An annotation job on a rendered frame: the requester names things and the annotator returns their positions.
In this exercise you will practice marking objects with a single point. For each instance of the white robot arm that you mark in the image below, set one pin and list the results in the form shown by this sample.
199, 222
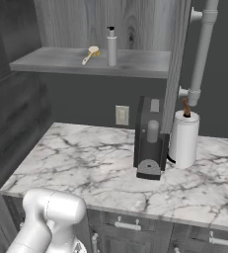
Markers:
53, 210

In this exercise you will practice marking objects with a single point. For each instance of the white soap dispenser black pump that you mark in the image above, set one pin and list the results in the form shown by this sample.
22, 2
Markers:
112, 49

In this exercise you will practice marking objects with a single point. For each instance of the wooden dish brush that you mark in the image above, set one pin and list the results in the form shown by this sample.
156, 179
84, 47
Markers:
93, 51

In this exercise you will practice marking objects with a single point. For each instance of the grey wooden cabinet door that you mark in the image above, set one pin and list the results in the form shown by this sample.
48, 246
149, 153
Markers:
177, 66

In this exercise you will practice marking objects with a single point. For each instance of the dark grey tall cabinet panel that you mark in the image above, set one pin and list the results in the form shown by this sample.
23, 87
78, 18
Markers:
16, 125

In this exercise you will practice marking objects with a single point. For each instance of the dark grey cabinet door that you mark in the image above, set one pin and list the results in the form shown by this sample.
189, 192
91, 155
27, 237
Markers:
10, 39

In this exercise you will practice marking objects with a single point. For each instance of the dark grey coffee machine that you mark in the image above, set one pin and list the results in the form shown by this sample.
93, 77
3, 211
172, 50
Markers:
150, 145

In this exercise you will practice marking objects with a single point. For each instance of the white paper towel roll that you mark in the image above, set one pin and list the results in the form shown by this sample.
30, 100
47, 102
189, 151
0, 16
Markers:
184, 141

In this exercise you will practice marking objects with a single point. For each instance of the brown paper towel holder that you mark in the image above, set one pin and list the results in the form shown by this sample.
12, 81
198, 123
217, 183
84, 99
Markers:
186, 108

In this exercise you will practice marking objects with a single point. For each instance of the dark grey drawer front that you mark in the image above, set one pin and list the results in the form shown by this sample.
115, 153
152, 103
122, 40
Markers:
151, 222
197, 238

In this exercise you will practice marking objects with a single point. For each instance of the dark grey cupboard door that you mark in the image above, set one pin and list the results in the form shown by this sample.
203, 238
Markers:
135, 243

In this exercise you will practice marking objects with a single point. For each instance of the white wall socket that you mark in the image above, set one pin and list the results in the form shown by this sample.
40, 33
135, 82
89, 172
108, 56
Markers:
122, 115

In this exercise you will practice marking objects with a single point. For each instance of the grey wooden wall cabinet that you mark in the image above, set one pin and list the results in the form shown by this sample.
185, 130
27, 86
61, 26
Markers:
86, 64

